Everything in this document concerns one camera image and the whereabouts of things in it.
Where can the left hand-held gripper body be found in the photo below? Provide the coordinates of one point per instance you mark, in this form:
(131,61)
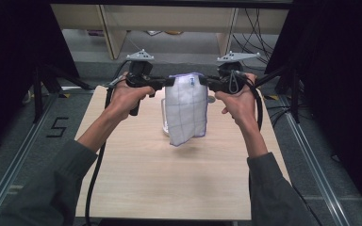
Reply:
(139,73)

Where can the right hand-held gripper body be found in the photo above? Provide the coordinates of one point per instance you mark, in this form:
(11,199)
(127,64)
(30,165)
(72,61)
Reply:
(232,77)

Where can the white towel rack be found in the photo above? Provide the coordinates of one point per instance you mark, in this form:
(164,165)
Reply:
(163,113)

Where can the white cloth with purple edge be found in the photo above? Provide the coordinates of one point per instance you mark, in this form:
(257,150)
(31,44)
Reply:
(185,109)

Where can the person's right hand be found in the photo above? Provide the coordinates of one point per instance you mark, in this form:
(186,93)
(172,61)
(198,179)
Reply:
(240,105)

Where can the person's left hand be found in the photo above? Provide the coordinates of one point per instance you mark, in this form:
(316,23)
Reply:
(124,100)

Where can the dark round table grommet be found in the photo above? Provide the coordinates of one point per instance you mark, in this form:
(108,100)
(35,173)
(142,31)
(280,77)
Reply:
(212,100)

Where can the yellow object under desk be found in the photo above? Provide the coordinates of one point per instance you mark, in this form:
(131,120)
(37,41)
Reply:
(173,32)

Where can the beige background desk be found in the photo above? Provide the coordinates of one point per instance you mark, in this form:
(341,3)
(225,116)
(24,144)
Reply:
(169,19)

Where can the black tripod stand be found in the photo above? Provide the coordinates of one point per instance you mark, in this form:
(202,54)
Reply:
(38,97)
(294,94)

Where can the black curtain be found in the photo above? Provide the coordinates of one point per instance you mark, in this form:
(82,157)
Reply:
(342,78)
(12,62)

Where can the metal floor rail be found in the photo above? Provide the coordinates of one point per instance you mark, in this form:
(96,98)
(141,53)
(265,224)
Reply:
(19,157)
(314,169)

